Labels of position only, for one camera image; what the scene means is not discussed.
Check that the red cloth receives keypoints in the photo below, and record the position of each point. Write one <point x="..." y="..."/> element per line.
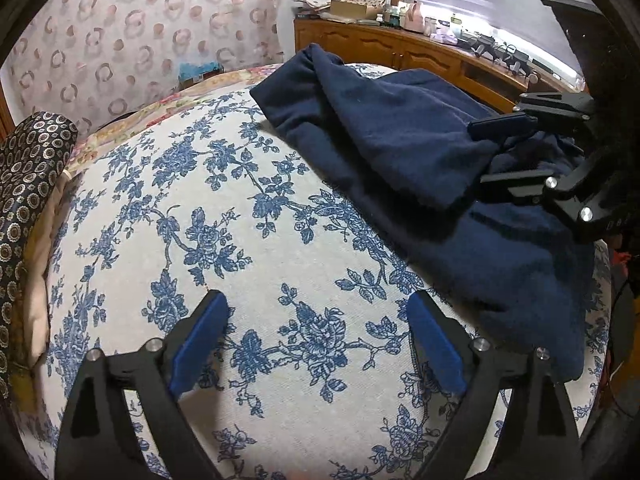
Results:
<point x="624" y="260"/>

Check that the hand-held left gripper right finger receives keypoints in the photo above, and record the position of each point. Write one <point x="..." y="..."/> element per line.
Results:
<point x="436" y="347"/>

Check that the navy t-shirt with orange print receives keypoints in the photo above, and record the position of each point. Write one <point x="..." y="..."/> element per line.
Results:
<point x="400" y="135"/>

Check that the blue floral white bedsheet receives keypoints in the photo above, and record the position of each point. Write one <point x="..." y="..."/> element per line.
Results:
<point x="300" y="240"/>

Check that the black clutter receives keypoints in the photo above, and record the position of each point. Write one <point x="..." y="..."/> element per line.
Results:
<point x="492" y="50"/>

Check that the cardboard box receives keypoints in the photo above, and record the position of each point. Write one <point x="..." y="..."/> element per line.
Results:
<point x="352" y="10"/>

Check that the small blue cloth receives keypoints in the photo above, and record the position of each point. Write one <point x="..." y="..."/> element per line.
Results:
<point x="200" y="71"/>

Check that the pink bottle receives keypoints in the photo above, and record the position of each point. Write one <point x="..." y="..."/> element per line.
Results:
<point x="415" y="16"/>

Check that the beige pillow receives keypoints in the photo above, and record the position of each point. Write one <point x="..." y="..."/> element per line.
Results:
<point x="37" y="300"/>

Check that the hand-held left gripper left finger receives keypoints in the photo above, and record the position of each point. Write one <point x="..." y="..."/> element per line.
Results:
<point x="200" y="342"/>

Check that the pink floral quilt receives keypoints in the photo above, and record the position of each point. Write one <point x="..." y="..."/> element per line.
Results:
<point x="165" y="105"/>

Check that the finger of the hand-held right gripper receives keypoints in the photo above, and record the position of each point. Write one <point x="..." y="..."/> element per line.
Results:
<point x="500" y="126"/>
<point x="515" y="185"/>

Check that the wooden cabinet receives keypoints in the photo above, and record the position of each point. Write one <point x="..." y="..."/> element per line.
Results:
<point x="380" y="45"/>

